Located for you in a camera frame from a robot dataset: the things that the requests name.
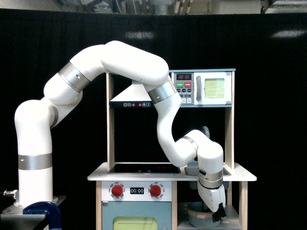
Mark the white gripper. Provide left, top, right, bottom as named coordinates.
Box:
left=197, top=184, right=226, bottom=222

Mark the grey-blue bowl with wooden rim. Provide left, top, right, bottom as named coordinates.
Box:
left=187, top=201, right=220, bottom=229

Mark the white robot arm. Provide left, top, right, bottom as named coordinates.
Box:
left=14, top=41, right=225, bottom=219

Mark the grey cabinet shelf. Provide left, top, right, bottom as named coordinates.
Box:
left=177, top=202, right=242, bottom=230

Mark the grey sink basin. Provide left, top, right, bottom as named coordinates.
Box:
left=184, top=166, right=231, bottom=190

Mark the right red oven knob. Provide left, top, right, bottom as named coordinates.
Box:
left=149, top=184, right=161, bottom=197

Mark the red oven knob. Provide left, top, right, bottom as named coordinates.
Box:
left=149, top=184, right=161, bottom=197
left=111, top=184, right=123, bottom=197

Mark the grey faucet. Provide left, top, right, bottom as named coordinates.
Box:
left=201, top=126, right=210, bottom=138

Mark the blue oven door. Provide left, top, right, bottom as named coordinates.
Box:
left=102, top=201, right=172, bottom=230

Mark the left red oven knob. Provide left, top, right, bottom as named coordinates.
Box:
left=111, top=184, right=123, bottom=197

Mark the black stovetop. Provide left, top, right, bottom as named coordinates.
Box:
left=109, top=163, right=180, bottom=174

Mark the white toy microwave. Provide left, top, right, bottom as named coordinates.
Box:
left=169, top=69, right=235, bottom=107

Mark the grey range hood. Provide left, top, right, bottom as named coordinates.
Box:
left=109, top=82, right=154, bottom=109

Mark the blue clamp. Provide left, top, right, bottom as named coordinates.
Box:
left=23, top=201, right=62, bottom=230

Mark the wooden toy kitchen frame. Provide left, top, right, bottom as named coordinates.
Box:
left=88, top=73, right=257, bottom=230

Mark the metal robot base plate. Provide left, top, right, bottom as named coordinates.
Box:
left=0, top=195, right=67, bottom=220

